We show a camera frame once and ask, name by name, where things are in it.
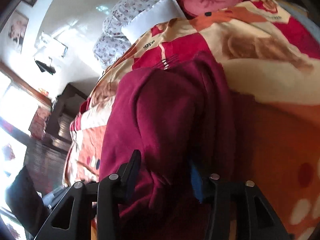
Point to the white pillow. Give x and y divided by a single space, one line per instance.
160 12

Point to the maroon fleece garment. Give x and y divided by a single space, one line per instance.
179 118

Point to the framed wall picture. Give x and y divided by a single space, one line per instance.
17 28

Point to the floral quilt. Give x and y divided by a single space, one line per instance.
112 44

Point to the dark wooden side table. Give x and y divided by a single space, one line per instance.
64 110

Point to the red orange patterned blanket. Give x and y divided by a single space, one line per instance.
271 66

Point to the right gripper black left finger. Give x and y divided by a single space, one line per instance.
71 218

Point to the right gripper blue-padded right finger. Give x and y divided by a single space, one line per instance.
237 210

